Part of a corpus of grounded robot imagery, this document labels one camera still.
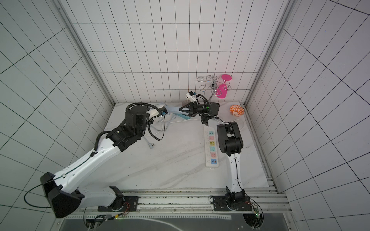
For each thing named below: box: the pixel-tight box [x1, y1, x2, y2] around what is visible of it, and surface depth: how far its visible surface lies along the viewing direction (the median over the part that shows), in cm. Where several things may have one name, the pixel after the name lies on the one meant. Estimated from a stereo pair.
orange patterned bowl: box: [229, 104, 245, 117], surface depth 115 cm
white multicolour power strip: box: [203, 125, 220, 168], surface depth 92 cm
